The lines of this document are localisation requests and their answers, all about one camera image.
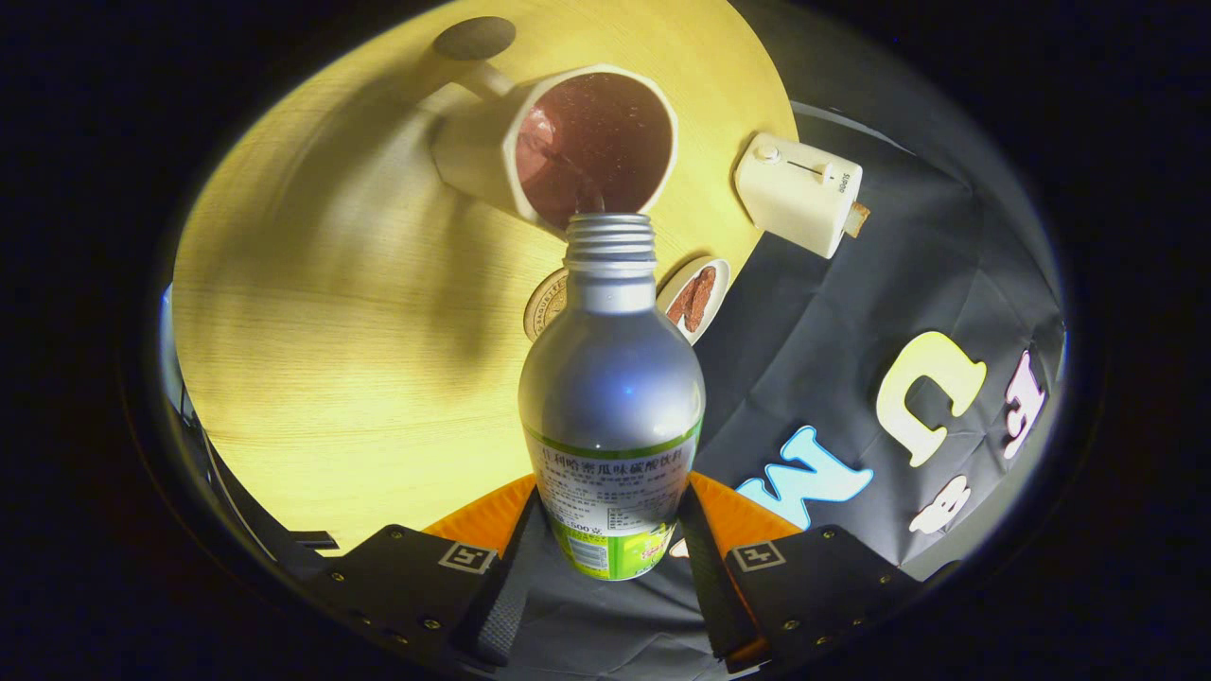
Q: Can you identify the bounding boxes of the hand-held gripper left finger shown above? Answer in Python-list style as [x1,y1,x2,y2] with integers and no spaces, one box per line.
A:
[312,473,540,668]

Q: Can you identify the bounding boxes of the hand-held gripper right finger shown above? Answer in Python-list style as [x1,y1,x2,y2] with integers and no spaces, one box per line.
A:
[676,471,923,674]

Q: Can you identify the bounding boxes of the silver juice bottle green label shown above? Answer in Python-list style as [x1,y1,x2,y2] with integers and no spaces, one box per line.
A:
[518,213,707,582]

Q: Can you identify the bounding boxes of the round cork coaster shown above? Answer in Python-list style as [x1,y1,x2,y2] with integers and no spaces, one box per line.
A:
[523,267,570,341]

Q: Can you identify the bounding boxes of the cream cup with wooden handle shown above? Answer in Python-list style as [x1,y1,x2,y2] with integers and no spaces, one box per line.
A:
[430,17,680,237]

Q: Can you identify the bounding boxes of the black backdrop cloth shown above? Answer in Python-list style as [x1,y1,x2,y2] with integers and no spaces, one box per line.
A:
[516,104,1065,681]

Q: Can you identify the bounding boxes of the round white plate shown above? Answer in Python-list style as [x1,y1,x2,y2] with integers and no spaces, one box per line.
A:
[656,256,731,346]

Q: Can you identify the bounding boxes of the wooden table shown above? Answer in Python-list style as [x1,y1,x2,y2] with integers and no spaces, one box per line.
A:
[170,0,800,554]

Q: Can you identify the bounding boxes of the white toaster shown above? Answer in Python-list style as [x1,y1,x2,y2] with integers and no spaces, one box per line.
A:
[734,132,864,260]

